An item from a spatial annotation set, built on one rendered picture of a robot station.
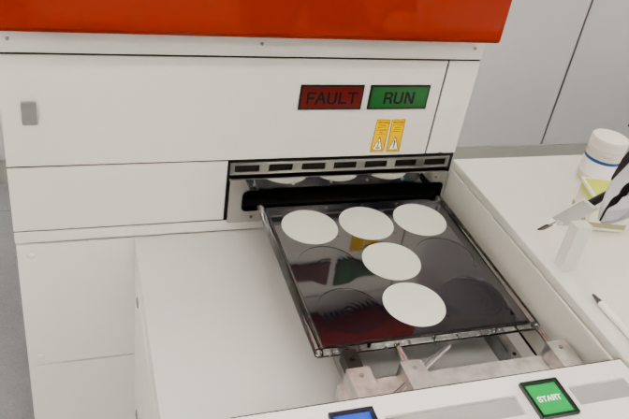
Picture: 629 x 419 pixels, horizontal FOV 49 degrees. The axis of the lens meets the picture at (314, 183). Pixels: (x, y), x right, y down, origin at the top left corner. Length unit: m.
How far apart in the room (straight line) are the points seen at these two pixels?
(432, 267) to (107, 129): 0.59
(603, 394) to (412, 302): 0.30
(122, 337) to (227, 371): 0.44
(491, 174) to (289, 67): 0.46
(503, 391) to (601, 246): 0.42
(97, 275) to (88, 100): 0.36
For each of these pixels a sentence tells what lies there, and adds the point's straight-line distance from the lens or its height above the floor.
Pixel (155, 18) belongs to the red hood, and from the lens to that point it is 1.06.
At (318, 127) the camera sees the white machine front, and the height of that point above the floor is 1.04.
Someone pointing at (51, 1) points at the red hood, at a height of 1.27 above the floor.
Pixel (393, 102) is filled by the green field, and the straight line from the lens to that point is 1.28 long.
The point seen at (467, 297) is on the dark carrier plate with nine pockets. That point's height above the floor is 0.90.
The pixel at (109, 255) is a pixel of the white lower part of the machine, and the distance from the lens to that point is 1.33.
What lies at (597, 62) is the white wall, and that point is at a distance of 3.61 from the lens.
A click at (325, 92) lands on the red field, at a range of 1.22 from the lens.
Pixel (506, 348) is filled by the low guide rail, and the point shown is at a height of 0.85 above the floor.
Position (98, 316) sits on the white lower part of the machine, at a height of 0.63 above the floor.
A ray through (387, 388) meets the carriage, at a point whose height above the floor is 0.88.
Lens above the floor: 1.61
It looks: 32 degrees down
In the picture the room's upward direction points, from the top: 9 degrees clockwise
